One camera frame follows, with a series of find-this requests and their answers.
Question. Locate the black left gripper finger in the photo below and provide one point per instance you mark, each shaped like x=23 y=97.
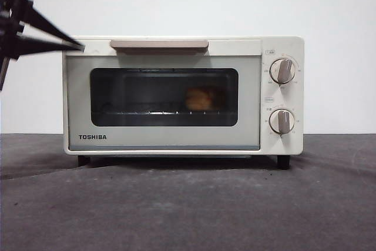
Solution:
x=44 y=46
x=44 y=21

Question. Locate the white Toshiba toaster oven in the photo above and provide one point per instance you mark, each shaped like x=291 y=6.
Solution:
x=164 y=139

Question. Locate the golden brown bread roll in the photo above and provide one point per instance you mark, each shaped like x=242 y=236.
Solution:
x=201 y=98

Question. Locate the beige oven temperature knob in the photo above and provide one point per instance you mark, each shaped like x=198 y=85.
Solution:
x=282 y=70

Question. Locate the beige oven timer knob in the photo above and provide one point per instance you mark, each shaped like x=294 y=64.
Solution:
x=282 y=120

